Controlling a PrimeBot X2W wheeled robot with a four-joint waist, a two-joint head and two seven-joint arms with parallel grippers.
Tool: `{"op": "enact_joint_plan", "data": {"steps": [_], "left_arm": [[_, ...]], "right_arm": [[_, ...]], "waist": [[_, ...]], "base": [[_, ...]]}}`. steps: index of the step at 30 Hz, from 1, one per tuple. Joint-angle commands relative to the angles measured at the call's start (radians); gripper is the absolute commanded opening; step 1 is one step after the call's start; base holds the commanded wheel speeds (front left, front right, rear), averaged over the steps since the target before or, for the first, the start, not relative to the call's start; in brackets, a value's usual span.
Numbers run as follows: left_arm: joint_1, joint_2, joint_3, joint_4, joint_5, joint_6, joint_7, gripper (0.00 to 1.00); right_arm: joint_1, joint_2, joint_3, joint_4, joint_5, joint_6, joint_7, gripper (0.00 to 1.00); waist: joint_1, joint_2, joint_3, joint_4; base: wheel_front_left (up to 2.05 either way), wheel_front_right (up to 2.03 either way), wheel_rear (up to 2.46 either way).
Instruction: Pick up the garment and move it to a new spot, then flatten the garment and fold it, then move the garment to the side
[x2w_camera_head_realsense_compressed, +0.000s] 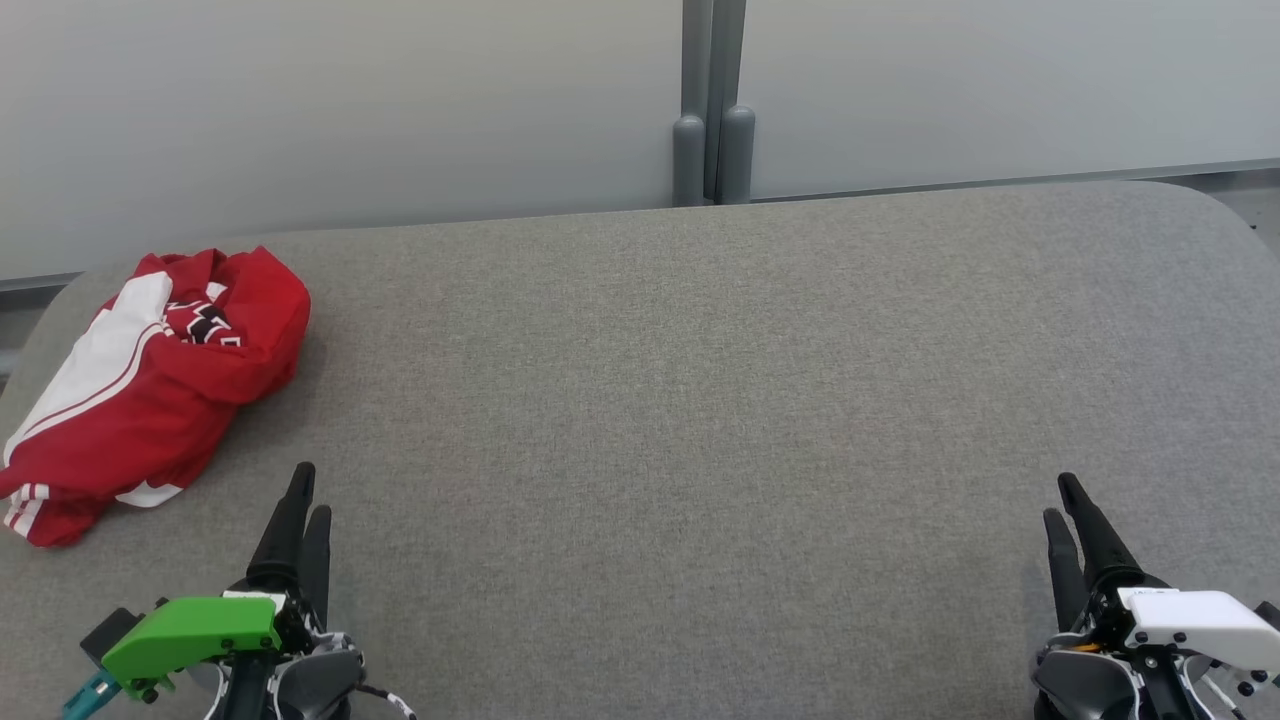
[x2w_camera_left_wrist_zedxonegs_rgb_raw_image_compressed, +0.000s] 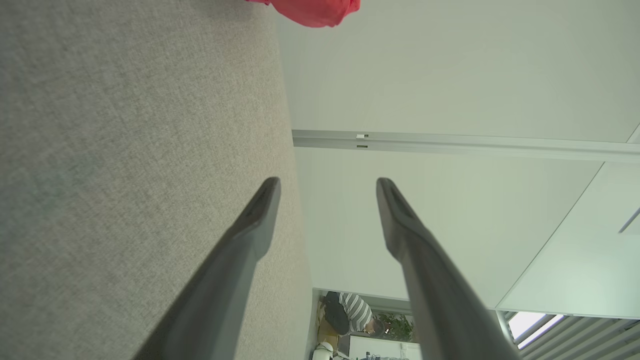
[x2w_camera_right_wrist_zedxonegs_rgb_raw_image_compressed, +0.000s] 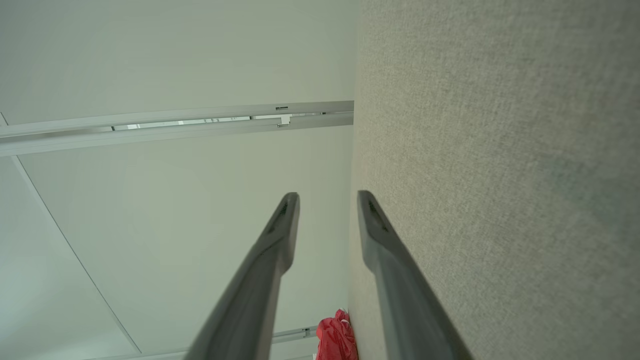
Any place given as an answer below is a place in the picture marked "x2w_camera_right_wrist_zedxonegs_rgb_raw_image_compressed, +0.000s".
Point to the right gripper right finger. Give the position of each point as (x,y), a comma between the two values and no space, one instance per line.
(405,310)

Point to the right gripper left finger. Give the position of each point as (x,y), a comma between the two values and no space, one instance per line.
(250,310)

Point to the red white T-shirt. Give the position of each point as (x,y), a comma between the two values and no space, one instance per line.
(332,340)

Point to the grey partition post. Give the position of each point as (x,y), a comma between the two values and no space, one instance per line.
(150,136)
(150,118)

